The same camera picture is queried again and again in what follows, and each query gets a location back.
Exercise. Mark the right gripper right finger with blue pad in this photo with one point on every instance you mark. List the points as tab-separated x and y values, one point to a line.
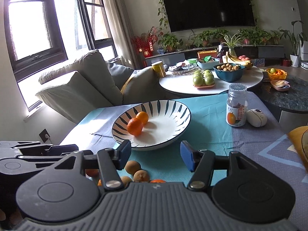
202	163

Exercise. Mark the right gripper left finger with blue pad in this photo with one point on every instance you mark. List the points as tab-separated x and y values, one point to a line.
108	161

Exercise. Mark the brown kiwi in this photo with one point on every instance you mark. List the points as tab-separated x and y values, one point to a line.
132	167
141	176
125	180

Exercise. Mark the large orange mandarin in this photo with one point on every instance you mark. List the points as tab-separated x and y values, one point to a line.
158	181

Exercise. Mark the small orange mandarin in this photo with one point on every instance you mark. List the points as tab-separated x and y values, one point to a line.
143	117

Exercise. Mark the blue grey tablecloth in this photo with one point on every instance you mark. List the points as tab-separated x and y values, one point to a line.
269	146

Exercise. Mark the blue striped white bowl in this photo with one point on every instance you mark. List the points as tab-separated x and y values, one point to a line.
167	121

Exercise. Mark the clear jar orange label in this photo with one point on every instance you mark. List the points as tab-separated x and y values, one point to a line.
236	105

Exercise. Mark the tray of green apples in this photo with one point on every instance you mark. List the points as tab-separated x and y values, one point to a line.
203	79

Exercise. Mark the white oval gadget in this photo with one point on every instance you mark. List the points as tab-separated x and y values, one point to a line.
256	118

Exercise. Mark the grey throw pillow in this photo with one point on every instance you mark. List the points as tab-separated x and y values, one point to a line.
119	73

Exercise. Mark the beige sofa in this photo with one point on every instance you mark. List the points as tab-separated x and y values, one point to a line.
86	84

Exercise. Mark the glass plate with snacks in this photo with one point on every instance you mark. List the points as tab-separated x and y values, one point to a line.
181	68

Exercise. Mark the blue bowl of nuts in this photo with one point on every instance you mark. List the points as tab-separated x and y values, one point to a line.
229	72

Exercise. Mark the yellow tin can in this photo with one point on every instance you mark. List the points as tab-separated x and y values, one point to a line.
159	69

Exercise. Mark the light blue snack tray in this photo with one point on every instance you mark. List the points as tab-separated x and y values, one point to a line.
209	64

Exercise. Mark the orange box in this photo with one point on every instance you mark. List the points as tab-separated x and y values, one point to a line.
203	54

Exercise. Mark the banana bunch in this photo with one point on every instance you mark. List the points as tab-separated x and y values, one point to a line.
228	58

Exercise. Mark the white plate with food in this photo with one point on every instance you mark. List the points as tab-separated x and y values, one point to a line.
298	137

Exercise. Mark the potted green plant left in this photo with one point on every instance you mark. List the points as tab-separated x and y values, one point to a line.
170	42

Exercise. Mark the beige curtain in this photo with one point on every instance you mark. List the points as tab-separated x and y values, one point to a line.
122	33

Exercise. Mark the red flower decoration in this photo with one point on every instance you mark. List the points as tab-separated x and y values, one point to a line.
144	43

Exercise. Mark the pink snack dish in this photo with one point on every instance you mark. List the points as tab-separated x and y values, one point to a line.
280	85

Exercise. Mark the yellow fruit basket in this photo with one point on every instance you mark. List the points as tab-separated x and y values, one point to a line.
276	74

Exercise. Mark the spider plant in vase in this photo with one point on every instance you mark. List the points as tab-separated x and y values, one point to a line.
232	41

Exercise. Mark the dark marble side table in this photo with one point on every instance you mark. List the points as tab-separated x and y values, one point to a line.
293	100

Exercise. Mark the tall plant white pot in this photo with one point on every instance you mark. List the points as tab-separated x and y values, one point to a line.
296	40

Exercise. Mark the wall power socket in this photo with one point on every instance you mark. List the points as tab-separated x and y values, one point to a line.
44	135

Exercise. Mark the dark window frame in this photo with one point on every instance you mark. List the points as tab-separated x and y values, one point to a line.
42	33

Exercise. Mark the black wall television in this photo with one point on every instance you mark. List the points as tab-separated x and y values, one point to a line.
195	14

